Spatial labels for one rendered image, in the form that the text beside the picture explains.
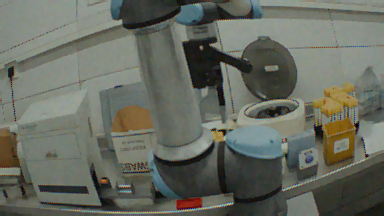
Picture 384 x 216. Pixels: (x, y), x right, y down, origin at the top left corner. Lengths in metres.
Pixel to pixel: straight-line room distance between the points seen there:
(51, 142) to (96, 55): 0.66
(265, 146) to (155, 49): 0.28
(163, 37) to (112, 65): 1.10
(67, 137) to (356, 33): 1.30
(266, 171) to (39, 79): 1.28
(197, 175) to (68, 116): 0.49
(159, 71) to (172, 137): 0.13
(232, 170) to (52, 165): 0.64
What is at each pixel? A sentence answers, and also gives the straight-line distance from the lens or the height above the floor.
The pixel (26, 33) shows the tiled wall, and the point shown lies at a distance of 2.36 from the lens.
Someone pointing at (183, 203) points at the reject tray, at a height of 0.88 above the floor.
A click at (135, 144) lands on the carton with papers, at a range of 1.98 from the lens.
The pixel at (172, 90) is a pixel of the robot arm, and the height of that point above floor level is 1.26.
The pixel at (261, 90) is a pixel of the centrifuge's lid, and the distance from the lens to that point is 2.23.
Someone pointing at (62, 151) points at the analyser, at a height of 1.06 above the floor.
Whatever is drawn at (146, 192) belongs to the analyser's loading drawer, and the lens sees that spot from 1.76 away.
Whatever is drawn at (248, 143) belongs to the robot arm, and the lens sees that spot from 1.29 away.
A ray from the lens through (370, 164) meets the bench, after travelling 1.77.
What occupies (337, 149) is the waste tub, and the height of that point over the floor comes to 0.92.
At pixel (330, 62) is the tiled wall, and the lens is 2.33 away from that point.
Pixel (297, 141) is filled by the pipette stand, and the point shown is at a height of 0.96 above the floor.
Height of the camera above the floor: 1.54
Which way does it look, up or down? 14 degrees down
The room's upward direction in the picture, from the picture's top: 9 degrees counter-clockwise
